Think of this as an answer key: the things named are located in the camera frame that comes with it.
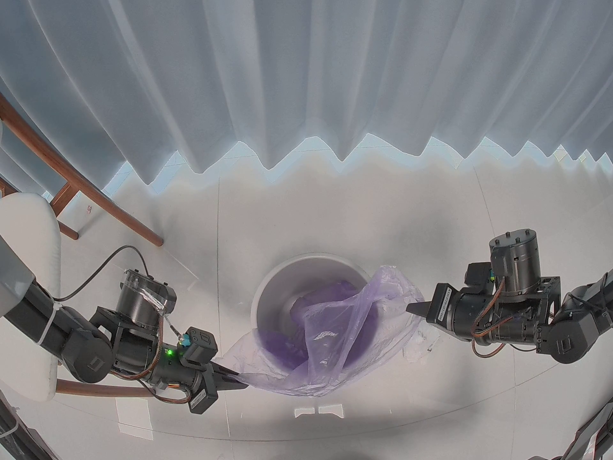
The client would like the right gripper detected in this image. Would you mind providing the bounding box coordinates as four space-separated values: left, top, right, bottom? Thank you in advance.
428 283 482 343

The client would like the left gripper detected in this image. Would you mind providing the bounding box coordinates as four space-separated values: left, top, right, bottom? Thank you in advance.
146 348 251 415

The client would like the purple plastic bag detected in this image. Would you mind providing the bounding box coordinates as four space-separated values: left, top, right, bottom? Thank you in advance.
213 264 427 397

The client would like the white trash bin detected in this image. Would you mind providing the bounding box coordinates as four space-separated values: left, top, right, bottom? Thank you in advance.
250 253 379 353

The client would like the wooden chair with white cushion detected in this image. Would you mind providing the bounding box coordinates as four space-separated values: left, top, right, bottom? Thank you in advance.
0 91 166 401

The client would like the white curtain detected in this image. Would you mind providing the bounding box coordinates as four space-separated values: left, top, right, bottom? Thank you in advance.
0 0 613 186

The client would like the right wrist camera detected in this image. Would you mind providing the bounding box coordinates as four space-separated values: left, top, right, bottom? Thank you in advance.
465 263 495 290

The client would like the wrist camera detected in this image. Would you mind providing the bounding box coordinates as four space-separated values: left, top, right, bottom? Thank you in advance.
178 326 217 370
465 263 495 290

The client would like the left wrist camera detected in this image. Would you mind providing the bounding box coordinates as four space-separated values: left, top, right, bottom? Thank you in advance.
178 326 217 370

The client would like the black cable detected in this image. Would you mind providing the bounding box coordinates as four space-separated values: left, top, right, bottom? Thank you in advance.
55 246 155 302

